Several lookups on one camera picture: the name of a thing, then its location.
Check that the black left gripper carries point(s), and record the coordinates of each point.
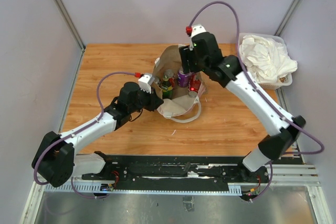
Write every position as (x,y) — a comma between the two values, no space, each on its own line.
(155,102)

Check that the red cola can right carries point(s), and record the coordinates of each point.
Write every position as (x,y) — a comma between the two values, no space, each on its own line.
(194,85)

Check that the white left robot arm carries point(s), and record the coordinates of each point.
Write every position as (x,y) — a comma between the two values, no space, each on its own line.
(54,161)

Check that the red cola can left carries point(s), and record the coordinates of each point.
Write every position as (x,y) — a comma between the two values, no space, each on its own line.
(170,74)

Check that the aluminium frame post left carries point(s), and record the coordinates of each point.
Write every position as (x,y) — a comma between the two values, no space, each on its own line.
(64,13)

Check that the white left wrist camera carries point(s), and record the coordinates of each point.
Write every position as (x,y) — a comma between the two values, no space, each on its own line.
(145,82)

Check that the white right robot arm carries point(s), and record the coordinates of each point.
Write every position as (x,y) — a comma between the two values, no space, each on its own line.
(281,131)

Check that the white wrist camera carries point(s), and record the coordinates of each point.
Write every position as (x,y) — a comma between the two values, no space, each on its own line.
(192,31)
(145,82)

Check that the burlap canvas tote bag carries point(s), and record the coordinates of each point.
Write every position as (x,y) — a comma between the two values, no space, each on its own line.
(181,107)

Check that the white plastic basket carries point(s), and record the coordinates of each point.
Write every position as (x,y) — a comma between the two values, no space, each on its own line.
(262,61)

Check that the red cola can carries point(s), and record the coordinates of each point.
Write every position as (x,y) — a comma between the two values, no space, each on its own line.
(170,74)
(194,85)

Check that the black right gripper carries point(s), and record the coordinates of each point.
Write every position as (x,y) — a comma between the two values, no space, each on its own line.
(186,56)

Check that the aluminium frame post right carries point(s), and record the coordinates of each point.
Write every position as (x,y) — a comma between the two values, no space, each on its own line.
(287,17)

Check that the white crumpled cloth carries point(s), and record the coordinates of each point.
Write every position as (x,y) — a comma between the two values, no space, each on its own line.
(265,60)

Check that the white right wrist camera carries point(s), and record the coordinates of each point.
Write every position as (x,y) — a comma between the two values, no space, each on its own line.
(192,31)

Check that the green glass bottle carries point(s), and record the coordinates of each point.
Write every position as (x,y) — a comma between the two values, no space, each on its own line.
(167,89)

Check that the purple Fanta can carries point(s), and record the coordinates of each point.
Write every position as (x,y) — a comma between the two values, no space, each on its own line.
(183,78)

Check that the aluminium frame post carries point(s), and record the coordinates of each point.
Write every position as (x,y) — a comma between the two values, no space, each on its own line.
(64,13)
(287,17)

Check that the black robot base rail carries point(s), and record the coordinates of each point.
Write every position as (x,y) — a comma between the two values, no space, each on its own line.
(176,174)

